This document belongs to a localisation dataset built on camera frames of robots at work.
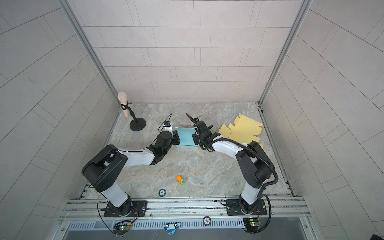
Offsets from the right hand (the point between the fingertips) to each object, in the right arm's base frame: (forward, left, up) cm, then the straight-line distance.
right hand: (196, 135), depth 92 cm
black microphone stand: (+14, +41, -3) cm, 43 cm away
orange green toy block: (-25, +10, -3) cm, 27 cm away
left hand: (+2, +8, +4) cm, 9 cm away
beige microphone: (+14, +40, +23) cm, 48 cm away
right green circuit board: (-46, -23, -7) cm, 52 cm away
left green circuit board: (-44, +34, -4) cm, 56 cm away
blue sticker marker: (-45, +13, -4) cm, 47 cm away
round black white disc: (-44, -3, -6) cm, 44 cm away
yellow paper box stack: (+4, -33, -5) cm, 34 cm away
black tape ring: (-31, +18, -5) cm, 36 cm away
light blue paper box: (+2, +7, -7) cm, 10 cm away
